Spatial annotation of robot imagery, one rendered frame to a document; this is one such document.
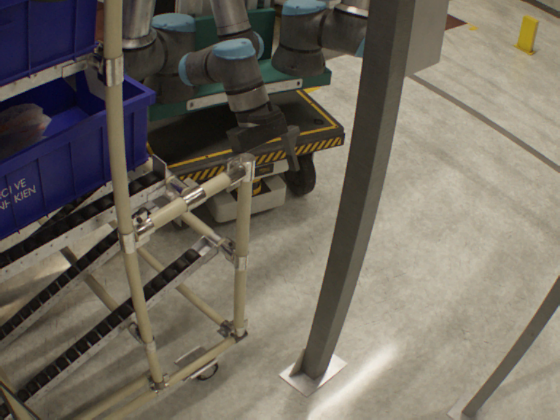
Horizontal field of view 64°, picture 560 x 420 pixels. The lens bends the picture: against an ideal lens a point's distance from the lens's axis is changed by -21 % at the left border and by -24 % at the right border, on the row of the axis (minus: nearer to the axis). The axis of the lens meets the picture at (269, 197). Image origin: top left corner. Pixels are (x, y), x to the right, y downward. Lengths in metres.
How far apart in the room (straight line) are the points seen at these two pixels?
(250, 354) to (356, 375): 0.33
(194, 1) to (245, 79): 0.64
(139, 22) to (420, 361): 1.33
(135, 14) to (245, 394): 1.11
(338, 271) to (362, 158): 0.30
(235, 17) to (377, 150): 0.56
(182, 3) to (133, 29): 0.36
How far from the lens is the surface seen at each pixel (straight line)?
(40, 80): 0.79
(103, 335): 1.23
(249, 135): 1.27
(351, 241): 1.16
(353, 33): 1.76
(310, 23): 1.80
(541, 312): 1.27
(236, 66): 1.22
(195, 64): 1.31
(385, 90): 0.95
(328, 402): 1.59
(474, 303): 1.96
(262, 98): 1.25
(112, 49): 0.75
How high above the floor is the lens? 1.38
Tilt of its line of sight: 40 degrees down
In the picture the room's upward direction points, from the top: 5 degrees clockwise
